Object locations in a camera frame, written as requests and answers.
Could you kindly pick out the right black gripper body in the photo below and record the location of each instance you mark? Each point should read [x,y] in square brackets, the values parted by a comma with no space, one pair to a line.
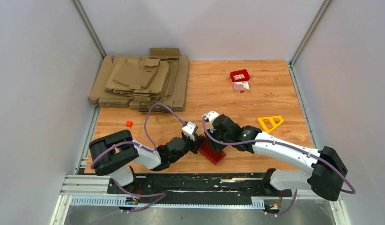
[217,146]

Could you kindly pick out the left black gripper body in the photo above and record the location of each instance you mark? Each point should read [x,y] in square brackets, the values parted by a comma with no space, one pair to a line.
[190,145]

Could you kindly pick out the red paper box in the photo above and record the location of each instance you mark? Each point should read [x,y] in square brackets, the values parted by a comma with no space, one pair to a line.
[211,155]

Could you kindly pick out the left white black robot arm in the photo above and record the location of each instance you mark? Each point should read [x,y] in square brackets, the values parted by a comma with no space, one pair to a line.
[112,154]

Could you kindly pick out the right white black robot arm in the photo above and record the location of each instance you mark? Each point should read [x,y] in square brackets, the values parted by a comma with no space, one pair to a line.
[319,170]

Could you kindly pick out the clear card box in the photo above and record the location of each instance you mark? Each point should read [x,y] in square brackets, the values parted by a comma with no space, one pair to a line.
[241,87]

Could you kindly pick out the yellow triangular plastic piece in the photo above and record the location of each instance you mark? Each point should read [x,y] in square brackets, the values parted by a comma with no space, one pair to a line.
[270,123]

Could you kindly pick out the red toy brick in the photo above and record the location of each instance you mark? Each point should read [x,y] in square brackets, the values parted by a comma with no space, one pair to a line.
[239,75]

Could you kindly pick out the small orange cube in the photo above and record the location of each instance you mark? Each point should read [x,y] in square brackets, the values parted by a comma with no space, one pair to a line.
[129,123]

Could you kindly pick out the stack of flat cardboard boxes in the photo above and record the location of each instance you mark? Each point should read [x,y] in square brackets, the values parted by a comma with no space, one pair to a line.
[155,80]

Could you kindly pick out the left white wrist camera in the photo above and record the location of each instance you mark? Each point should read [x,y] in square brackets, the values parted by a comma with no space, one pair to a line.
[189,130]

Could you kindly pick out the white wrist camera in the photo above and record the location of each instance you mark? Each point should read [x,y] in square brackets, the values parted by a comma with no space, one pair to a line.
[209,117]
[189,130]

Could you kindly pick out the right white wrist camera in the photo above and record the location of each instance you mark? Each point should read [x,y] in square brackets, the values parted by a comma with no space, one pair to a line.
[209,117]

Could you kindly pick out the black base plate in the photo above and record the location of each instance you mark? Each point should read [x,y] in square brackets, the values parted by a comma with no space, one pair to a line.
[250,183]

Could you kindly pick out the aluminium frame rail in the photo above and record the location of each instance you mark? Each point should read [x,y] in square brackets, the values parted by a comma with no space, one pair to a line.
[93,200]

